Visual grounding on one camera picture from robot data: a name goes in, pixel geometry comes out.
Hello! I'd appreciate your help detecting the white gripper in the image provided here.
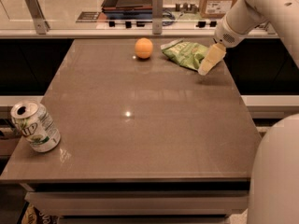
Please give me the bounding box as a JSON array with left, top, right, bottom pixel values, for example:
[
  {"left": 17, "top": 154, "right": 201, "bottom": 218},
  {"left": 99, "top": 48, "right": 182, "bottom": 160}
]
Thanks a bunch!
[{"left": 198, "top": 14, "right": 246, "bottom": 76}]

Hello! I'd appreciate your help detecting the green jalapeno chip bag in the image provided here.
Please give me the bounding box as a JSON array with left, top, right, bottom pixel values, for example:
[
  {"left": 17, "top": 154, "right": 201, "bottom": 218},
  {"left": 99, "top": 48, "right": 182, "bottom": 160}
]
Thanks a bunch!
[{"left": 161, "top": 40, "right": 208, "bottom": 71}]

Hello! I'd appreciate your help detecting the silver 7up can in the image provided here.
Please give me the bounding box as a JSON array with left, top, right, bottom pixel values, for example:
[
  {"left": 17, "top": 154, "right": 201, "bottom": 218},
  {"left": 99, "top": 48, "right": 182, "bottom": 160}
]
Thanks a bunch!
[{"left": 10, "top": 100, "right": 61, "bottom": 153}]

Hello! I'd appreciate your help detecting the snack bag under table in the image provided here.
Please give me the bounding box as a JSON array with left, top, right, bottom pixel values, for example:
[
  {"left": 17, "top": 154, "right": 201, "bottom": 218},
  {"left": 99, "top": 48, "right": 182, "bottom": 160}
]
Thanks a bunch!
[{"left": 21, "top": 204, "right": 58, "bottom": 224}]

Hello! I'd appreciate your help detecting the orange fruit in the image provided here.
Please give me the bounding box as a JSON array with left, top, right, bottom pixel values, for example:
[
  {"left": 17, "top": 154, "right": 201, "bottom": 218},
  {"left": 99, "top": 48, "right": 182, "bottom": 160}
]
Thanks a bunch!
[{"left": 135, "top": 38, "right": 153, "bottom": 59}]

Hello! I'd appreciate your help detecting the middle metal bracket post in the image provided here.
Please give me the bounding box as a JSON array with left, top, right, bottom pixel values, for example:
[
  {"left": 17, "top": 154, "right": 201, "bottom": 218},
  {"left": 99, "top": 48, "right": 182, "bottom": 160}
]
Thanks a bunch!
[{"left": 152, "top": 0, "right": 163, "bottom": 35}]

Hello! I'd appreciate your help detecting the metal bracket post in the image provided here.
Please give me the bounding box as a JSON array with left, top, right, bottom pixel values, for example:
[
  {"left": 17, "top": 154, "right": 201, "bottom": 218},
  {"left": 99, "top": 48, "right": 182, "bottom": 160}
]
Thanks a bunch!
[
  {"left": 25, "top": 0, "right": 50, "bottom": 35},
  {"left": 152, "top": 0, "right": 163, "bottom": 35}
]

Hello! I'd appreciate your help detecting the left metal bracket post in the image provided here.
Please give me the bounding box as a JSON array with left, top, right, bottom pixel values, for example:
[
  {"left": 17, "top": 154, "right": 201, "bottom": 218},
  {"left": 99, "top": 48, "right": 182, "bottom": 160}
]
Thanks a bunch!
[{"left": 25, "top": 0, "right": 50, "bottom": 35}]

